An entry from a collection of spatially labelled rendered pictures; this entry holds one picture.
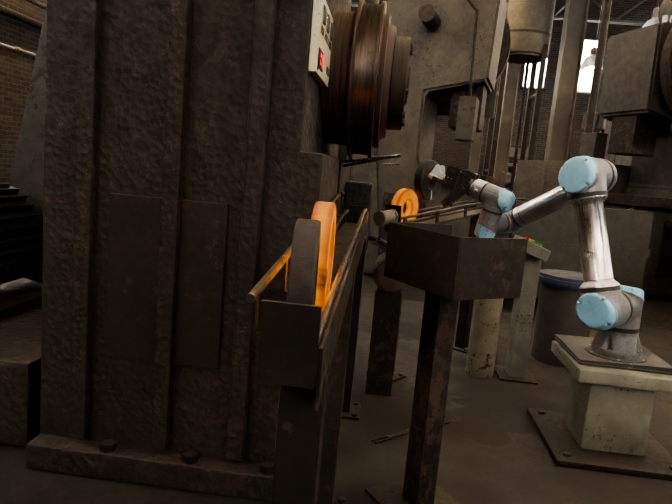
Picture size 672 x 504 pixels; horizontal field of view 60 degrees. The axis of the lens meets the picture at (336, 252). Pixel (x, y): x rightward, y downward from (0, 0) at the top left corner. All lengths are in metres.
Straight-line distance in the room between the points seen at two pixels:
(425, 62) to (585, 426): 3.18
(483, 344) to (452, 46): 2.62
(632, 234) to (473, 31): 1.81
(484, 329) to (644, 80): 3.21
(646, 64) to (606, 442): 3.72
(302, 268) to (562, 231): 3.42
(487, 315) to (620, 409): 0.71
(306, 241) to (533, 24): 10.12
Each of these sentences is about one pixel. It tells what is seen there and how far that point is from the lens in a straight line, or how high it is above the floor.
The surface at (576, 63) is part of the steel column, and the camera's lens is 10.96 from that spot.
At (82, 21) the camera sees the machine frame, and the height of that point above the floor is 1.13.
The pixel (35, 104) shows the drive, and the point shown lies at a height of 0.98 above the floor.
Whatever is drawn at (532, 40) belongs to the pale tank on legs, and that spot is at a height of 3.22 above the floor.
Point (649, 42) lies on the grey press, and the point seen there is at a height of 2.02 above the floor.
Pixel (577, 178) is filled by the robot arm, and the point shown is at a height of 0.87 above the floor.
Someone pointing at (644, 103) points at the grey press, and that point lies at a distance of 5.26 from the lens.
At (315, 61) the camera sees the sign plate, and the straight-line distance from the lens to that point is 1.43.
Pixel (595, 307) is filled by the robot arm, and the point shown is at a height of 0.50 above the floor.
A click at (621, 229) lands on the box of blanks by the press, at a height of 0.61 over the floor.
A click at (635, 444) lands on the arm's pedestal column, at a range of 2.15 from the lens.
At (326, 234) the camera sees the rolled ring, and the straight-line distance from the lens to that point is 0.89.
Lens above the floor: 0.84
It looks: 8 degrees down
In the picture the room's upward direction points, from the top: 5 degrees clockwise
